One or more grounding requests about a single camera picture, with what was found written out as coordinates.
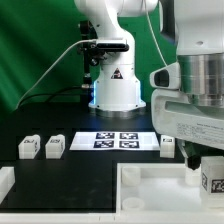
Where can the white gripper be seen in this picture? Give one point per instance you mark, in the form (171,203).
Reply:
(173,115)

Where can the white square tabletop part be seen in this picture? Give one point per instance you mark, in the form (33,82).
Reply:
(158,193)

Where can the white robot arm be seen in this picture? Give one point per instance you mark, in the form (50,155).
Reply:
(188,98)

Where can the white sheet with tags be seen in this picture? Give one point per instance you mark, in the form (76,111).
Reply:
(106,140)

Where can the white left obstacle block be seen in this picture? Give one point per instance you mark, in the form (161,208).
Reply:
(7,180)

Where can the black camera on stand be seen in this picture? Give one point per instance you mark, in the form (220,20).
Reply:
(95,52)

